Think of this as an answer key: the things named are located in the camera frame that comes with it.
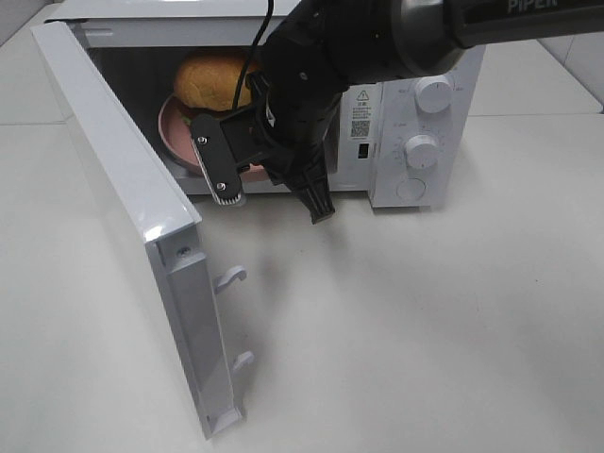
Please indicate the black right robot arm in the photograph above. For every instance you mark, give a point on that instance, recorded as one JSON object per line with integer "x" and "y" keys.
{"x": 391, "y": 40}

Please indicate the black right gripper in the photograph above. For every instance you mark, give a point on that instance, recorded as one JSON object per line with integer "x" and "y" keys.
{"x": 294, "y": 98}

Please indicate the burger with lettuce and cheese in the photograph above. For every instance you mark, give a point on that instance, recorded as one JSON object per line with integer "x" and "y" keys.
{"x": 206, "y": 82}

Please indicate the white microwave door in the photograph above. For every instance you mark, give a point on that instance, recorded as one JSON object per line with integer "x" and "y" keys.
{"x": 153, "y": 226}

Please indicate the white microwave knob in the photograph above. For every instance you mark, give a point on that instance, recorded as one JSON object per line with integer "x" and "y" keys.
{"x": 433, "y": 94}
{"x": 421, "y": 152}

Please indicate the upper white microwave knob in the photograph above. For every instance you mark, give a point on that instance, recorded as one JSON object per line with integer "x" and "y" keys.
{"x": 433, "y": 94}

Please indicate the white microwave oven body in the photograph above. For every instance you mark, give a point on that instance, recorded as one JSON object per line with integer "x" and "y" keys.
{"x": 137, "y": 46}

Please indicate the round white door button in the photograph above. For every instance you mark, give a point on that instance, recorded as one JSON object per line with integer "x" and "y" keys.
{"x": 411, "y": 189}

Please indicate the white warning label sticker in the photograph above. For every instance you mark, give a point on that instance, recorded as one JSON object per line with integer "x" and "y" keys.
{"x": 360, "y": 101}

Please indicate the pink plate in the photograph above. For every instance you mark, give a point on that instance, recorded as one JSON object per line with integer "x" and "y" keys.
{"x": 174, "y": 130}

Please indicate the lower white microwave knob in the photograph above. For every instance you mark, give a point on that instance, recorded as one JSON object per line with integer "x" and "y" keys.
{"x": 421, "y": 152}

